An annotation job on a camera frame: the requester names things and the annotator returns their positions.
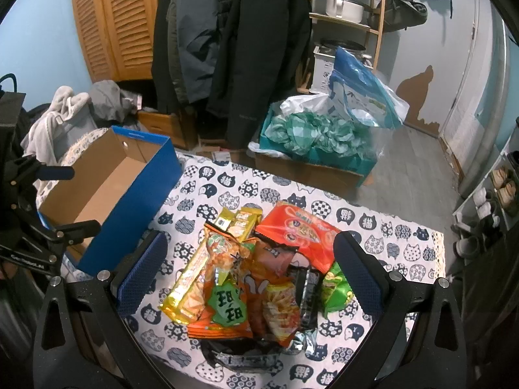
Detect long yellow snack pack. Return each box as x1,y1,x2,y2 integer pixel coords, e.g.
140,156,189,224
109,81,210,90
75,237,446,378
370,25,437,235
159,236,209,325

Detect black silver snack pack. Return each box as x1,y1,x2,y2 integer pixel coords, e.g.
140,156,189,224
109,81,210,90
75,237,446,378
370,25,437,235
289,266,323,357

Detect orange green label snack bag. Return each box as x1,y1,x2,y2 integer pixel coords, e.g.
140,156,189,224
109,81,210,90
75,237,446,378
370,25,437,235
187,223,252,340

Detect orange brown snack bag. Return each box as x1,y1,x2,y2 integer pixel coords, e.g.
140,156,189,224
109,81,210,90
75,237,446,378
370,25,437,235
240,238,295,344

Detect small yellow snack packet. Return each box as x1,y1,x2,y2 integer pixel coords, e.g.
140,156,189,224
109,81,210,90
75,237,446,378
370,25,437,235
215,207,263,242

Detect black snack bag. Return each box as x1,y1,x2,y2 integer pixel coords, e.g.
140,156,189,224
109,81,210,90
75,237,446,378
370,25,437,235
200,338,283,372

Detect cat pattern tablecloth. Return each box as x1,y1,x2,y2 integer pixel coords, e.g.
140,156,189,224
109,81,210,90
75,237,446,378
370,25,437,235
129,156,444,388

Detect red snack bag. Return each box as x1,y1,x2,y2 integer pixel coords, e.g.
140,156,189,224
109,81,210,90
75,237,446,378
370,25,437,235
255,202,340,274

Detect blue cardboard box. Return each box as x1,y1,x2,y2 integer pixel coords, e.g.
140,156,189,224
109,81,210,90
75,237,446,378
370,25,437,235
39,126,181,276

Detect orange chips snack bag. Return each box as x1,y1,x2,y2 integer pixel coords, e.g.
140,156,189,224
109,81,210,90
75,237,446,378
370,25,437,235
262,282,301,347

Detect brown cardboard box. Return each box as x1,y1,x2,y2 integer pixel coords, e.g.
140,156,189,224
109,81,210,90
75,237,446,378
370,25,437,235
255,154,363,197

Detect grey clothes pile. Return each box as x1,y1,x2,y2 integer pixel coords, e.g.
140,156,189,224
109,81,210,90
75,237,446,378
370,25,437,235
21,80,142,165

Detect white shoe rack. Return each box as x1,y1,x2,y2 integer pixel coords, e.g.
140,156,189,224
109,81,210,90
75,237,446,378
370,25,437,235
453,128,518,262

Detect wooden drawer box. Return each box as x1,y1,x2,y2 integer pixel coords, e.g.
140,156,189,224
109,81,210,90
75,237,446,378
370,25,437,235
137,110,188,149

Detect teal checkered fabric bundle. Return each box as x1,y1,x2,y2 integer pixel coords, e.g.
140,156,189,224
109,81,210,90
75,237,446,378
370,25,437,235
259,112,377,176

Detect wooden louvered door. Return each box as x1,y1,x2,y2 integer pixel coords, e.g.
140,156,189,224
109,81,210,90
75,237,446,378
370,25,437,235
72,0,158,82

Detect blue white plastic bag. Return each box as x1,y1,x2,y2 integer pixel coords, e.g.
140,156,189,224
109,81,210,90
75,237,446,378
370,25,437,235
329,47,410,129

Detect dark hanging coats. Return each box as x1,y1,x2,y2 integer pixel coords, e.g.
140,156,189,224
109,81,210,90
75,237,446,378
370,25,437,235
151,0,311,149

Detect wooden shelf rack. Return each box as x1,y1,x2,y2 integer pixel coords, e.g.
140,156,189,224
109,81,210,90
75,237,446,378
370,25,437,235
309,0,386,93

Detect white cooking pot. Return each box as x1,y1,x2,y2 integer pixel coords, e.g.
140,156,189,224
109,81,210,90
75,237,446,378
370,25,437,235
325,0,364,24

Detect grey bag on wall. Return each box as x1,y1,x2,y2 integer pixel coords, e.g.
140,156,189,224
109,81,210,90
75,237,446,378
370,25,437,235
383,0,428,33

